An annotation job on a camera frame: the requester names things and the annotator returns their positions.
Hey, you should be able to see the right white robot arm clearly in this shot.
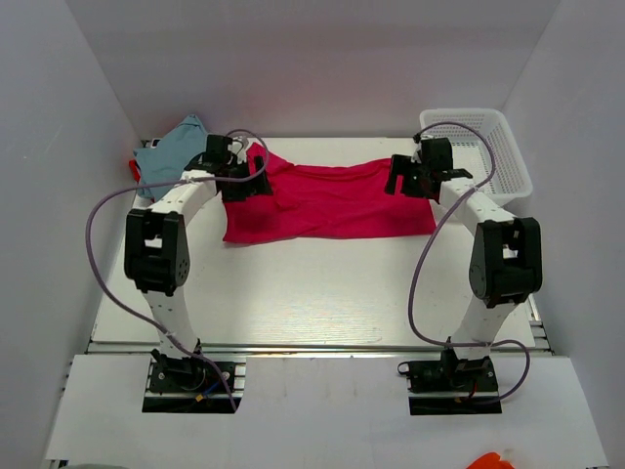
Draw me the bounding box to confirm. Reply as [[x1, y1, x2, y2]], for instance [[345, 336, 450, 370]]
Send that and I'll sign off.
[[385, 138, 542, 390]]

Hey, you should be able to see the orange object at bottom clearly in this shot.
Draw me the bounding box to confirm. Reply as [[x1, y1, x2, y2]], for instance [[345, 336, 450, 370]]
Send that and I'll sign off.
[[467, 452, 515, 469]]

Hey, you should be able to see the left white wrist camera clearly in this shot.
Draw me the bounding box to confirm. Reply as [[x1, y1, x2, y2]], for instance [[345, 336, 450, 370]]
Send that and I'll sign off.
[[229, 137, 249, 159]]

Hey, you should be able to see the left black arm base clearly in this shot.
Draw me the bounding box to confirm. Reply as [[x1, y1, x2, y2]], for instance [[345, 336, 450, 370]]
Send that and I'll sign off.
[[142, 361, 235, 414]]

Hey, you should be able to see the white perforated plastic basket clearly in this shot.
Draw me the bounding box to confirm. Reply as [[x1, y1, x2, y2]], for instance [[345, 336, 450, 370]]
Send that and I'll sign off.
[[419, 107, 533, 206]]

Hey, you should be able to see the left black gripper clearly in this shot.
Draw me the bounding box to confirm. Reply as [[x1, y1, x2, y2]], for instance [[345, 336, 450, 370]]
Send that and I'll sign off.
[[223, 155, 274, 203]]

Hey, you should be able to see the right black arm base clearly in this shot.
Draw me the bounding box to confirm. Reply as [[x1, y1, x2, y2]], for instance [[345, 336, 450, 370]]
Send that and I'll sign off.
[[396, 358, 502, 416]]

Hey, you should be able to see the folded light blue t shirt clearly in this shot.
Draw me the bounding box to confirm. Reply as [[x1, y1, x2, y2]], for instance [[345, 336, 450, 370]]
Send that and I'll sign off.
[[133, 114, 208, 185]]

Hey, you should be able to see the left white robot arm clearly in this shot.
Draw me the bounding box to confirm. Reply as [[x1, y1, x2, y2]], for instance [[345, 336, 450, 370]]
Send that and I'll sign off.
[[124, 131, 272, 390]]

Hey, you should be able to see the magenta red t shirt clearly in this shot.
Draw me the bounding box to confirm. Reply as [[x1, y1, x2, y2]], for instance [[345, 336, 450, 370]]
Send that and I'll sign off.
[[223, 153, 436, 244]]

